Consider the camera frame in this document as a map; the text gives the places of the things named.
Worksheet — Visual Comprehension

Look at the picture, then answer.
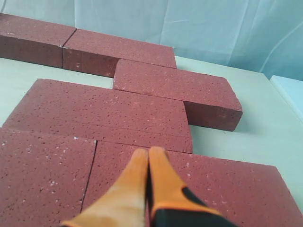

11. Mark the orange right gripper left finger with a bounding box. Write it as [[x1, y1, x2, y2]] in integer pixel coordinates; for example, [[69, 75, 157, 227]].
[[61, 148, 148, 227]]

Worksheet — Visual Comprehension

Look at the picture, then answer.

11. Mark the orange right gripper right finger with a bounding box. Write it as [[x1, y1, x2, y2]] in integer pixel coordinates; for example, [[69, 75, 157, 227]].
[[149, 147, 236, 227]]

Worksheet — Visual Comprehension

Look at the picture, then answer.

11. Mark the front row right brick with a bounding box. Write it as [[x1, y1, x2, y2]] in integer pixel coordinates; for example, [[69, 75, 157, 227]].
[[83, 142, 303, 227]]

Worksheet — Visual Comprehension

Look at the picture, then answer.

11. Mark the front row left brick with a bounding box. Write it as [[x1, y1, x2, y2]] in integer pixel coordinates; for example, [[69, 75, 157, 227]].
[[0, 129, 96, 227]]

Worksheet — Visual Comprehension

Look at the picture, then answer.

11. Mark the third row right brick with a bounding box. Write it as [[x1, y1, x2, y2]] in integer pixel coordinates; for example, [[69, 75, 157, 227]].
[[3, 79, 193, 153]]

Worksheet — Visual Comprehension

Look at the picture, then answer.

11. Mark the second row right brick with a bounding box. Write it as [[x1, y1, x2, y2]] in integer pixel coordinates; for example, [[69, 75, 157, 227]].
[[113, 60, 243, 131]]

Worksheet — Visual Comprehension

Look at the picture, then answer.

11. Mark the back right row brick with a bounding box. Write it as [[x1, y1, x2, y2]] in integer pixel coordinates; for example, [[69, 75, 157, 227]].
[[62, 29, 176, 78]]

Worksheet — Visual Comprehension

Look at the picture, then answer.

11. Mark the back left row brick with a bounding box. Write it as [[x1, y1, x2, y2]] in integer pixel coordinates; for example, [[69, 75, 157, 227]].
[[0, 13, 77, 68]]

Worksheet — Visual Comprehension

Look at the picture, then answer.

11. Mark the light blue backdrop cloth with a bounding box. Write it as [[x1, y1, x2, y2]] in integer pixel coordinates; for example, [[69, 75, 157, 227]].
[[0, 0, 303, 105]]

